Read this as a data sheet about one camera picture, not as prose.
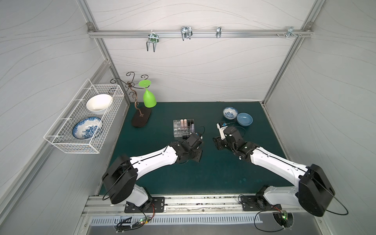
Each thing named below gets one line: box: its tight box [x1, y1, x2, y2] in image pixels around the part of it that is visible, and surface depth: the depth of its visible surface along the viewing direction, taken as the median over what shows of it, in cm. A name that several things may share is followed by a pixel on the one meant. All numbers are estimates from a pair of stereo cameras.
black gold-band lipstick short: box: [187, 118, 191, 130], surface depth 100 cm
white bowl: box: [86, 94, 114, 116], surface depth 73 cm
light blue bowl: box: [236, 112, 254, 127], surface depth 110 cm
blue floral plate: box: [71, 116, 102, 140], surface depth 65 cm
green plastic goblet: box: [138, 79, 158, 109], surface depth 93 cm
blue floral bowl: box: [222, 106, 238, 120], surface depth 113 cm
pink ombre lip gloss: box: [183, 118, 188, 130], surface depth 100 cm
